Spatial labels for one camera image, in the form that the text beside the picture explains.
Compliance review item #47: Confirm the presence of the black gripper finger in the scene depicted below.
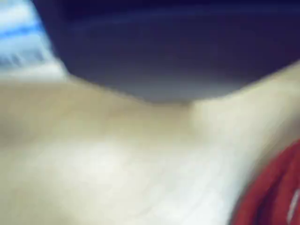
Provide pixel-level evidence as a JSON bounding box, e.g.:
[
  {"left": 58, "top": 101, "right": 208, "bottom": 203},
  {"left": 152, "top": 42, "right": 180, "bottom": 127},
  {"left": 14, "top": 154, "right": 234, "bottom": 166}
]
[
  {"left": 32, "top": 0, "right": 153, "bottom": 79},
  {"left": 168, "top": 0, "right": 300, "bottom": 59}
]

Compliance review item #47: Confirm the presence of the black bowl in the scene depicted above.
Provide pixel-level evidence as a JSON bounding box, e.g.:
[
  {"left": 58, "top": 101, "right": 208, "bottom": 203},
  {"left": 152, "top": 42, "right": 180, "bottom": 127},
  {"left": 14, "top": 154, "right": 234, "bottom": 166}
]
[{"left": 35, "top": 0, "right": 300, "bottom": 105}]

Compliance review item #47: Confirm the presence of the white and blue striped object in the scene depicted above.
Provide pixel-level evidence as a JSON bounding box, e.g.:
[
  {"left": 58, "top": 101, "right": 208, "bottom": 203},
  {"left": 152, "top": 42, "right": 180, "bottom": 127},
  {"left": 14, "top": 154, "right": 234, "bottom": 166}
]
[{"left": 0, "top": 0, "right": 68, "bottom": 78}]

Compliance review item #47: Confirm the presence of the red object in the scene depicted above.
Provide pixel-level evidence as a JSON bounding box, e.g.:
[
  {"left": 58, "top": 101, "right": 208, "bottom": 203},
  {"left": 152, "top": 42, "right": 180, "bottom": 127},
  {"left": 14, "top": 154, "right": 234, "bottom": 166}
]
[{"left": 231, "top": 138, "right": 300, "bottom": 225}]

